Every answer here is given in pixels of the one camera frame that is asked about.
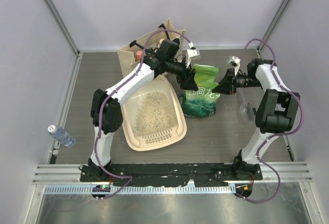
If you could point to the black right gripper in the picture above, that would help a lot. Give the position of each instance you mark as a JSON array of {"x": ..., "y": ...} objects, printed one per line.
[{"x": 225, "y": 86}]

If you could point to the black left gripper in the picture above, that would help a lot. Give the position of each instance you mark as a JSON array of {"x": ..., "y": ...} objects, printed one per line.
[{"x": 186, "y": 80}]

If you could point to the green litter bag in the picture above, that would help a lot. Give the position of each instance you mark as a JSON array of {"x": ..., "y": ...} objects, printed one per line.
[{"x": 201, "y": 103}]

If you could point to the clear plastic scoop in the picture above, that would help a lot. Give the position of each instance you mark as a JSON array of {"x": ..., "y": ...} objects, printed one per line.
[{"x": 245, "y": 109}]

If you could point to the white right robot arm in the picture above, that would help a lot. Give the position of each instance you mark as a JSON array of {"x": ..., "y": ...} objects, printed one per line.
[{"x": 275, "y": 115}]

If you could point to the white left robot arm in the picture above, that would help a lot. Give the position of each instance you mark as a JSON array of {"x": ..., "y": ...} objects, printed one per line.
[{"x": 106, "y": 106}]

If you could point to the cat litter pile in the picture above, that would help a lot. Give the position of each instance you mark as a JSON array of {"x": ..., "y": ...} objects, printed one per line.
[{"x": 155, "y": 114}]

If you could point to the cream plastic litter box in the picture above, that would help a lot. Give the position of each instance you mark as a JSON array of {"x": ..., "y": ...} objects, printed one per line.
[{"x": 159, "y": 139}]

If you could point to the pink capped bottle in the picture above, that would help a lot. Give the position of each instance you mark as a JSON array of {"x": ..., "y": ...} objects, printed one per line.
[{"x": 138, "y": 55}]

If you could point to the beige canvas tote bag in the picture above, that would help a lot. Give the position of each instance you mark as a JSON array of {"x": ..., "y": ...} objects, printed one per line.
[{"x": 127, "y": 54}]

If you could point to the clear water bottle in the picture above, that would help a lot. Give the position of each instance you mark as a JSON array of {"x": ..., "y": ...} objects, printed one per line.
[{"x": 61, "y": 135}]

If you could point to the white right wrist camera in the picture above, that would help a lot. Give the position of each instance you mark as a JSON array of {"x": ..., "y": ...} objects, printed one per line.
[{"x": 234, "y": 62}]

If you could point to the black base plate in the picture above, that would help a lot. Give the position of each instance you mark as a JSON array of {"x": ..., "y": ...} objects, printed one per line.
[{"x": 171, "y": 174}]

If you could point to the perforated cable duct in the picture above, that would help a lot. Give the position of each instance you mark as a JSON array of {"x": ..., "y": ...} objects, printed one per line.
[{"x": 190, "y": 188}]

